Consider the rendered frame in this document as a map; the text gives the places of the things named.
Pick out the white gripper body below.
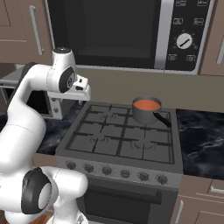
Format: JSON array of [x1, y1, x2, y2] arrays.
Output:
[[47, 84, 92, 103]]

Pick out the grey gas stove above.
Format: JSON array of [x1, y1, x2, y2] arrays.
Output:
[[54, 101, 185, 192]]

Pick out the grey stove knob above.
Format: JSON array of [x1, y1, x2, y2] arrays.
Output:
[[101, 165, 113, 177], [156, 173, 169, 186], [66, 160, 77, 171], [83, 163, 95, 174], [120, 169, 131, 179], [137, 171, 150, 182]]

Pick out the red marinara sauce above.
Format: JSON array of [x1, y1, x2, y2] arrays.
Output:
[[133, 99, 162, 111]]

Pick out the brown drawer front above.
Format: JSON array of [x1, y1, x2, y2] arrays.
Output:
[[31, 152, 59, 169], [207, 178, 224, 198]]

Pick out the black and silver microwave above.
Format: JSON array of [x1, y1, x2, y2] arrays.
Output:
[[44, 0, 217, 75]]

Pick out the brown cupboard door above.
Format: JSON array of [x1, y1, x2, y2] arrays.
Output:
[[170, 194, 224, 224], [0, 0, 54, 66], [199, 0, 224, 77]]

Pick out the black oven door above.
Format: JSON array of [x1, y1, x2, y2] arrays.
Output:
[[76, 174, 179, 224]]

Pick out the white microwave dial knob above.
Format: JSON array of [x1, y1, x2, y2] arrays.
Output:
[[176, 32, 193, 50]]

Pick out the silver cupboard door handle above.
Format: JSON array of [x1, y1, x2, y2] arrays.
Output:
[[216, 37, 224, 66], [28, 4, 46, 57], [174, 199, 186, 224]]

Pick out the grey saucepan with black handle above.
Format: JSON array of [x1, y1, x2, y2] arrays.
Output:
[[131, 96, 172, 129]]

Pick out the black oven door handle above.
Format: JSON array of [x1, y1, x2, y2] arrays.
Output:
[[87, 185, 163, 206]]

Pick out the silver drawer handle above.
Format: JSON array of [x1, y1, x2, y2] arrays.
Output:
[[209, 185, 224, 195]]

